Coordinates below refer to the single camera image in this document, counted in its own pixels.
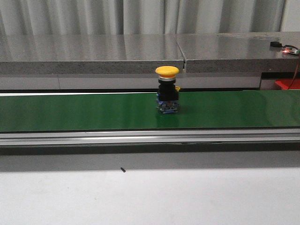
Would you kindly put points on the grey stone countertop right slab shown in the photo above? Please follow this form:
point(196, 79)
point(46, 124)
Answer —
point(237, 52)

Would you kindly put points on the grey stone countertop slab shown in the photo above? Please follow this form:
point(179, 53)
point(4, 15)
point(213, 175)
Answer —
point(237, 52)
point(88, 54)

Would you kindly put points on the green conveyor belt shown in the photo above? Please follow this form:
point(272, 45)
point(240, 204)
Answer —
point(133, 118)

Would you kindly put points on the red plastic tray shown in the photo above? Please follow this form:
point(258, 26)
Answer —
point(288, 84)

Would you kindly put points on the grey stone countertop left slab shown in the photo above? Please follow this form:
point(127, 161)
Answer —
point(88, 54)

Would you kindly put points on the small sensor circuit board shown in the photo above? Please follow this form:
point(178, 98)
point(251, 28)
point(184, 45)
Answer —
point(288, 49)

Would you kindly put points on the white pleated curtain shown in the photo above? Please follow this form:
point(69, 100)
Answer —
point(62, 17)

